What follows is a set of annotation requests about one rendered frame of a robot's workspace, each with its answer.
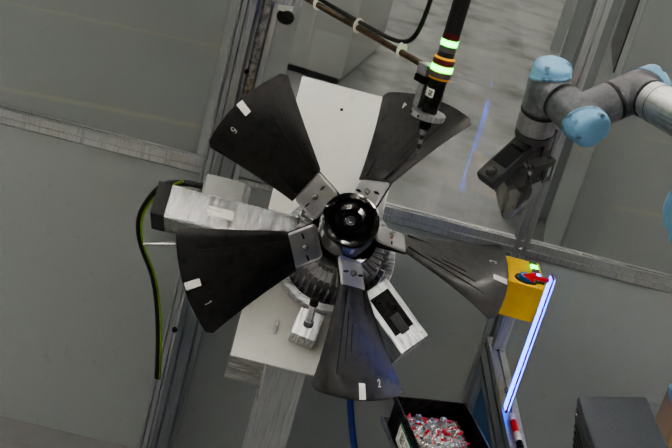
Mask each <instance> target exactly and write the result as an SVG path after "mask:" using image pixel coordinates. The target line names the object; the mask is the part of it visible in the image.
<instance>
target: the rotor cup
mask: <svg viewBox="0 0 672 448"><path fill-rule="evenodd" d="M349 215H352V216H354V217H355V218H356V223H355V224H354V225H348V224H347V223H346V217H347V216H349ZM313 222H315V224H316V227H317V231H318V236H319V241H320V246H321V250H322V258H320V259H319V261H320V262H321V263H322V264H324V265H325V266H327V267H329V268H331V269H334V270H338V269H337V258H336V255H339V256H341V255H342V256H345V257H348V258H351V259H354V260H357V261H360V262H361V264H362V265H364V264H365V263H366V262H367V261H368V260H369V259H370V258H371V256H372V255H373V253H374V251H375V249H376V247H375V237H376V235H377V233H378V231H379V227H380V218H379V214H378V211H377V209H376V207H375V205H374V204H373V203H372V202H371V201H370V200H369V199H368V198H366V197H365V196H363V195H360V194H357V193H342V194H339V195H337V196H335V197H333V198H332V199H330V200H329V201H328V202H327V204H326V205H325V207H324V209H323V211H322V214H321V215H320V216H319V217H318V218H317V219H316V220H315V221H314V220H313V221H312V223H313ZM322 230H323V232H324V234H323V237H321V232H322ZM351 250H355V251H354V253H353V254H350V252H351Z"/></svg>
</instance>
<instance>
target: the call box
mask: <svg viewBox="0 0 672 448"><path fill-rule="evenodd" d="M505 256H506V255H505ZM506 260H507V265H508V287H507V292H506V296H505V299H504V302H503V304H502V306H501V309H500V311H499V312H498V314H500V315H504V316H508V317H512V318H516V319H520V320H524V321H528V322H532V323H533V321H534V318H535V316H536V313H537V310H538V307H539V304H540V302H541V299H542V296H543V293H544V290H545V287H546V284H545V285H542V284H538V283H537V280H535V282H534V283H528V282H525V281H523V280H521V279H519V278H518V275H519V273H520V272H527V273H532V269H531V267H530V264H529V261H526V260H522V259H518V258H514V257H510V256H506Z"/></svg>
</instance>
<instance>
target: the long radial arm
mask: <svg viewBox="0 0 672 448"><path fill-rule="evenodd" d="M300 219H302V220H303V218H301V217H297V216H293V215H289V214H285V213H281V212H277V211H274V210H270V209H266V208H262V207H258V206H254V205H250V204H246V203H242V202H238V201H234V200H230V199H226V198H222V197H218V196H214V195H210V194H206V193H202V192H198V191H194V190H190V189H187V188H183V187H179V186H175V185H173V186H172V190H171V193H170V197H169V200H168V203H167V207H166V210H165V214H164V228H165V232H168V233H172V234H176V233H177V231H178V230H179V229H180V227H188V228H206V229H232V230H272V231H287V232H289V231H292V230H295V229H297V228H298V227H297V225H300V224H301V222H300Z"/></svg>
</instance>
